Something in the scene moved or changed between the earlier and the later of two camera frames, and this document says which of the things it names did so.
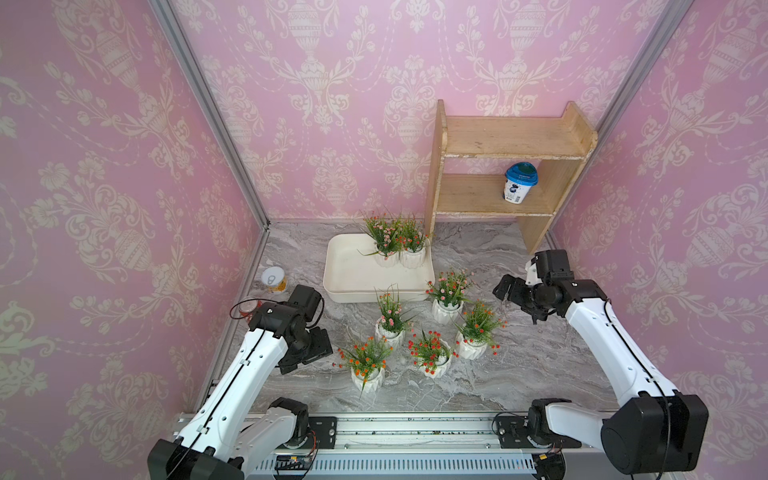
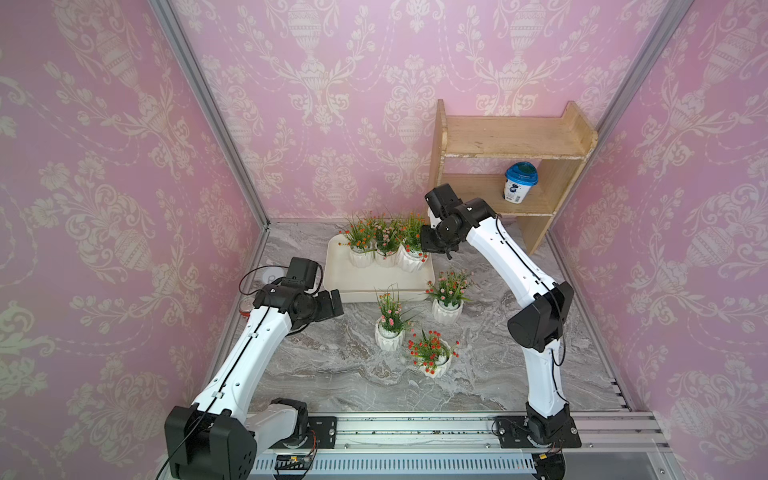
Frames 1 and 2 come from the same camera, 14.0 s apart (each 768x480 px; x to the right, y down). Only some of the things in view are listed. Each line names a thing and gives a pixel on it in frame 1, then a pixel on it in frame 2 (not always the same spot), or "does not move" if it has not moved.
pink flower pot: [449, 295] does not move
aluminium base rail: [428, 446] does not move
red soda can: [248, 308] does not move
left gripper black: [323, 347] → [328, 308]
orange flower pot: [367, 363] → [360, 239]
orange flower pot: [476, 336] → [409, 237]
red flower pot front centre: [431, 351] does not move
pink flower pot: [387, 241] does not move
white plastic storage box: [353, 276] does not move
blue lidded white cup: [520, 177] does not move
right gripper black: [515, 296] → [427, 245]
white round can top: [272, 275] does not move
